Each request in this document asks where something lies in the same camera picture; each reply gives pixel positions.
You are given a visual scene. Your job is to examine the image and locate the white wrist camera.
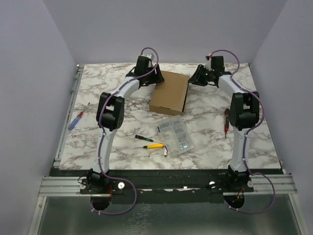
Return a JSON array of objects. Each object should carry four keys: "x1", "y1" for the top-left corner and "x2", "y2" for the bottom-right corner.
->
[
  {"x1": 204, "y1": 59, "x2": 212, "y2": 71},
  {"x1": 145, "y1": 53, "x2": 155, "y2": 61}
]

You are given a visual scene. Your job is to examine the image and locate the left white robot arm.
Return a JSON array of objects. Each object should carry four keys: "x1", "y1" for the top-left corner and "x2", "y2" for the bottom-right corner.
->
[{"x1": 91, "y1": 54, "x2": 164, "y2": 174}]

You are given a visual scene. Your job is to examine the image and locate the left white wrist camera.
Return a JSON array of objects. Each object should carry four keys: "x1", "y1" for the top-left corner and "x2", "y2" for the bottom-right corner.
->
[{"x1": 145, "y1": 53, "x2": 155, "y2": 61}]

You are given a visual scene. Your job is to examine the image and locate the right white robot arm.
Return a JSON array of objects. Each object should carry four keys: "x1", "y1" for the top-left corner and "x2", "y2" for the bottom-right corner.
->
[{"x1": 188, "y1": 54, "x2": 260, "y2": 174}]

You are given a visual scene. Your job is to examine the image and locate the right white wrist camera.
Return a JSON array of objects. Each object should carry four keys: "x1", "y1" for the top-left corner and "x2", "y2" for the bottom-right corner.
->
[{"x1": 204, "y1": 59, "x2": 212, "y2": 71}]

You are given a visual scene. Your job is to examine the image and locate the left side metal rail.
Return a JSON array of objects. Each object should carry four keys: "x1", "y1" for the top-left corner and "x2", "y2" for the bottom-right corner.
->
[{"x1": 53, "y1": 65, "x2": 85, "y2": 168}]

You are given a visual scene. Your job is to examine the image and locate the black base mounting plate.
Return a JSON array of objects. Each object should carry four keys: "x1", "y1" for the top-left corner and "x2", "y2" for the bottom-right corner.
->
[{"x1": 79, "y1": 168, "x2": 255, "y2": 205}]

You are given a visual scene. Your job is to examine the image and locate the yellow handled screwdriver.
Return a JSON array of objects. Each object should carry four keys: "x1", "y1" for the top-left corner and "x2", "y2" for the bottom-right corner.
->
[{"x1": 136, "y1": 143, "x2": 164, "y2": 149}]

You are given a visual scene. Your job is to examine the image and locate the black green precision screwdriver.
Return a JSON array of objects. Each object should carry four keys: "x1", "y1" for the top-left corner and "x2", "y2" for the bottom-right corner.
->
[{"x1": 135, "y1": 135, "x2": 154, "y2": 142}]

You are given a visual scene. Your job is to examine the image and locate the aluminium frame rail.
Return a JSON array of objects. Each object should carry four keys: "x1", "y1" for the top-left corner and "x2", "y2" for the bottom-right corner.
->
[{"x1": 28, "y1": 174, "x2": 310, "y2": 235}]

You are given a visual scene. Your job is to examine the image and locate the brown cardboard express box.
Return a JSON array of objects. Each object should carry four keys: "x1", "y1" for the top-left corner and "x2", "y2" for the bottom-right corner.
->
[{"x1": 149, "y1": 71, "x2": 190, "y2": 116}]

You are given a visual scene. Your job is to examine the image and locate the clear plastic screw organizer box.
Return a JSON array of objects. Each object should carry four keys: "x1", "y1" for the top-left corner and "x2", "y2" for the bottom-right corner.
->
[{"x1": 156, "y1": 115, "x2": 195, "y2": 157}]

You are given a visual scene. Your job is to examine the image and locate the red blue screwdriver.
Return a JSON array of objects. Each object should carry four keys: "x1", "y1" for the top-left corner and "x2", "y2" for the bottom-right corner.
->
[{"x1": 67, "y1": 102, "x2": 90, "y2": 131}]

